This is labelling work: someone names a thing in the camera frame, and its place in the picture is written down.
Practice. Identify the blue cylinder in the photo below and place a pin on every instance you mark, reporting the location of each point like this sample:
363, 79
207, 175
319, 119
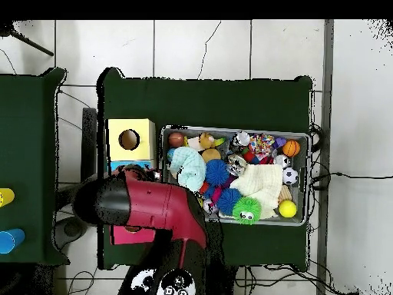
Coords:
10, 241

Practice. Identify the dark green table cloth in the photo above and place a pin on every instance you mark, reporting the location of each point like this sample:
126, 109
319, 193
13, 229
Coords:
24, 138
215, 101

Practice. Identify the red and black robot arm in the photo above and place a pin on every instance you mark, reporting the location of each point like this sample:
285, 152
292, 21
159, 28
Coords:
153, 202

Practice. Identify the blue spiky rubber ball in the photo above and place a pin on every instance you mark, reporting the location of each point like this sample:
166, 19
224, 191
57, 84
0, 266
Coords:
217, 172

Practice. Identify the yellow cylinder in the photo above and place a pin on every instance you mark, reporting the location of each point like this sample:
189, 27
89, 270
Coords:
6, 197

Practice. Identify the green spiky rubber ball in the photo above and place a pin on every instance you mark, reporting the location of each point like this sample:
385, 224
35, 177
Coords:
247, 210

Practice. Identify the wooden box with three holes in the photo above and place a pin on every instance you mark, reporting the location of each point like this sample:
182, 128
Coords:
144, 147

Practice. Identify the light blue waffle cloth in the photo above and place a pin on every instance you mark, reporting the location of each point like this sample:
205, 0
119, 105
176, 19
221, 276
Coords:
188, 169

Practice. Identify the crushed silver drink can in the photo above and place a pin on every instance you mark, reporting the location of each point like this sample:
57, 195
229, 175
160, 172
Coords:
236, 164

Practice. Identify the yellow foam ball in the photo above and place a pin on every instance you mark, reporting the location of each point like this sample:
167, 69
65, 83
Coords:
287, 209

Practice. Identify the black and white soccer ball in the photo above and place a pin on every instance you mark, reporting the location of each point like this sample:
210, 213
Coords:
290, 176

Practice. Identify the gray round floor base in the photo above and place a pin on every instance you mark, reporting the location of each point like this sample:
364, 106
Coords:
70, 233

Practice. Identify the black frame stand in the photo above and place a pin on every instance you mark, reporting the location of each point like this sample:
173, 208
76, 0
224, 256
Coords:
89, 138

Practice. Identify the cream waffle cloth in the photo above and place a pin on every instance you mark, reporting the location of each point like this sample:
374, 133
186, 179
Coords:
261, 184

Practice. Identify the colourful polka dot cloth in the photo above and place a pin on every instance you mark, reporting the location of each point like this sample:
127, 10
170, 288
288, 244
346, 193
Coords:
261, 144

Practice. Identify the brown football toy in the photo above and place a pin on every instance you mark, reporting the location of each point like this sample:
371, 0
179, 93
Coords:
176, 139

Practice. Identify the black tripod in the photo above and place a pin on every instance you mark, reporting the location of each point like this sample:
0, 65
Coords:
30, 46

